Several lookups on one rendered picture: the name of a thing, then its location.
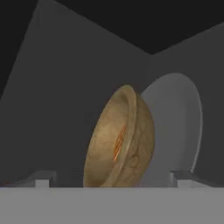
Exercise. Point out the dark grey microwave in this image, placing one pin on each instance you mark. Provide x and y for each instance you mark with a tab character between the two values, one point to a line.
58	87

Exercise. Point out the orange waffle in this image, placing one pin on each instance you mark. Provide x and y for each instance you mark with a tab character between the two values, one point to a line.
119	144

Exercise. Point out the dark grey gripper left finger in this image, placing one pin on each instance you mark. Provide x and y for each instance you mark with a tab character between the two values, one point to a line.
40	176

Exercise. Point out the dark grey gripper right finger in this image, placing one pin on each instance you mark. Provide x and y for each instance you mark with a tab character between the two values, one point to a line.
183	176

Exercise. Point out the white round turntable plate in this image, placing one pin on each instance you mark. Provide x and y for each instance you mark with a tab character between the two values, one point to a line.
178	122

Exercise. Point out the wooden bowl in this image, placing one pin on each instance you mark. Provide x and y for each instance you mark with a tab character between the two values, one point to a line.
105	140

